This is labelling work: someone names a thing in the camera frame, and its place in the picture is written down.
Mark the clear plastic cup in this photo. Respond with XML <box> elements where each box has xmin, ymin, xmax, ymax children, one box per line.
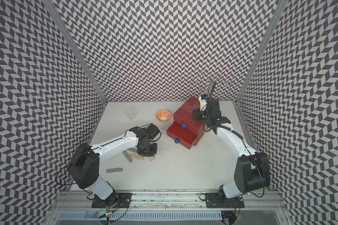
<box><xmin>125</xmin><ymin>107</ymin><xmax>136</xmax><ymax>120</ymax></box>

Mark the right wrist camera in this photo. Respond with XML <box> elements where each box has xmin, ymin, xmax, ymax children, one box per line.
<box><xmin>198</xmin><ymin>94</ymin><xmax>209</xmax><ymax>111</ymax></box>

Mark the olive green knife upper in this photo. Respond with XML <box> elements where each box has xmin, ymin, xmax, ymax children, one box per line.
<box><xmin>127</xmin><ymin>148</ymin><xmax>138</xmax><ymax>153</ymax></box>

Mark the aluminium front rail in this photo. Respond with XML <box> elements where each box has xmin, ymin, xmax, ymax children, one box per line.
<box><xmin>44</xmin><ymin>190</ymin><xmax>292</xmax><ymax>225</ymax></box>

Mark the red drawer cabinet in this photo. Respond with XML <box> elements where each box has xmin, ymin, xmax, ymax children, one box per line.
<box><xmin>174</xmin><ymin>97</ymin><xmax>204</xmax><ymax>144</ymax></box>

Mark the olive green knife lower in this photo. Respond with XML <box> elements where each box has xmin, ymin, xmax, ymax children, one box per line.
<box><xmin>106</xmin><ymin>168</ymin><xmax>124</xmax><ymax>173</ymax></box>

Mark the olive green knife middle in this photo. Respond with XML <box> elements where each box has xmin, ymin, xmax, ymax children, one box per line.
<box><xmin>123</xmin><ymin>151</ymin><xmax>133</xmax><ymax>163</ymax></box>

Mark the olive green knife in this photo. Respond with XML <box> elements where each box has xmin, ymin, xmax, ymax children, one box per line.
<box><xmin>127</xmin><ymin>148</ymin><xmax>138</xmax><ymax>153</ymax></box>
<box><xmin>123</xmin><ymin>151</ymin><xmax>133</xmax><ymax>163</ymax></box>
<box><xmin>106</xmin><ymin>168</ymin><xmax>124</xmax><ymax>173</ymax></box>

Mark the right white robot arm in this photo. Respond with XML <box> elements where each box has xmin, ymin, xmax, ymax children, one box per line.
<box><xmin>193</xmin><ymin>95</ymin><xmax>270</xmax><ymax>200</ymax></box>

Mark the chrome wire rack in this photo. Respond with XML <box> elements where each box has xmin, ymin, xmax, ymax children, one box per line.
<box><xmin>191</xmin><ymin>71</ymin><xmax>232</xmax><ymax>98</ymax></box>

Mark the orange patterned bowl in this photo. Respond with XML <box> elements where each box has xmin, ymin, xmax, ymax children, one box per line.
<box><xmin>156</xmin><ymin>109</ymin><xmax>171</xmax><ymax>122</ymax></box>

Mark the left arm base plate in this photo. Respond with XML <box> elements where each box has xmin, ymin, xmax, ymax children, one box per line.
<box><xmin>92</xmin><ymin>192</ymin><xmax>132</xmax><ymax>209</ymax></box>

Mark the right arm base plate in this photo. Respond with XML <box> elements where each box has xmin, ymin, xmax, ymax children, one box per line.
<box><xmin>205</xmin><ymin>193</ymin><xmax>245</xmax><ymax>209</ymax></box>

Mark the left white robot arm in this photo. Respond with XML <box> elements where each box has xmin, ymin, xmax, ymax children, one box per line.
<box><xmin>67</xmin><ymin>123</ymin><xmax>161</xmax><ymax>201</ymax></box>

